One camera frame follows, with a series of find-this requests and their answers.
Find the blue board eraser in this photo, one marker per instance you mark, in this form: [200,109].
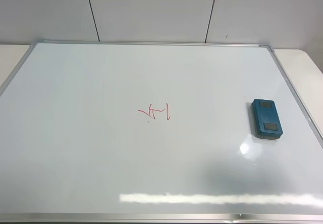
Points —
[266,119]

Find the white aluminium-framed whiteboard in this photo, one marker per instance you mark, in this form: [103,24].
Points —
[154,133]

